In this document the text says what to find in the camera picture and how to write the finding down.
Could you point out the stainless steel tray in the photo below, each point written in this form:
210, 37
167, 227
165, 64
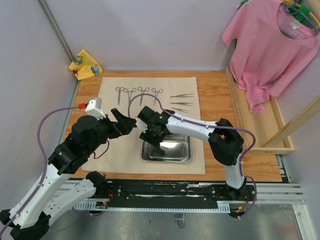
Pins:
175, 148

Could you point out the steel surgical forceps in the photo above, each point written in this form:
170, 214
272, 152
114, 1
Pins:
188, 95

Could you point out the steel hemostat clamp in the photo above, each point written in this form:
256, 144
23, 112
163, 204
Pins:
142, 90

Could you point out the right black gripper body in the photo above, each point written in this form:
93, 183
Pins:
152, 136

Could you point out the steel surgical scissors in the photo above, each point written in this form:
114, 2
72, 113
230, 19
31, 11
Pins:
119, 91

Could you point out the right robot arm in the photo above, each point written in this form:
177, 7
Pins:
225, 142

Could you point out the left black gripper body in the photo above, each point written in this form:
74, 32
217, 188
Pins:
107, 129

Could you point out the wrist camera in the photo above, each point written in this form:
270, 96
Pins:
93, 108
141, 125

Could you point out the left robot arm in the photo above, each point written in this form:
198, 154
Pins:
32, 217

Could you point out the pink t-shirt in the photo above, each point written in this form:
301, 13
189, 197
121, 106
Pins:
272, 49

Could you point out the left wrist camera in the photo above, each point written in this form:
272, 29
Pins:
93, 108

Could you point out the long steel hemostat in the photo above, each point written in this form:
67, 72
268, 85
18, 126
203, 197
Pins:
156, 93

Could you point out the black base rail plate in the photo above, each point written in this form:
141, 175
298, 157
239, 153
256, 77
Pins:
170, 194

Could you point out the beige cloth wrap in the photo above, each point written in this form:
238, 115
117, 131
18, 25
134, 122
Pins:
124, 154

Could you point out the green clothes hanger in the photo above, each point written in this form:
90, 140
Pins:
294, 7

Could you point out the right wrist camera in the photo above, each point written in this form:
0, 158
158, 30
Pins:
141, 125

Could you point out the yellow printed cloth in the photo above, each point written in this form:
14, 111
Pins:
85, 66

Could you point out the wooden pole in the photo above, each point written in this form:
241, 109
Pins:
295, 123

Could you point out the wooden tray frame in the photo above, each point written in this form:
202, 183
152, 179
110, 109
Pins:
263, 125

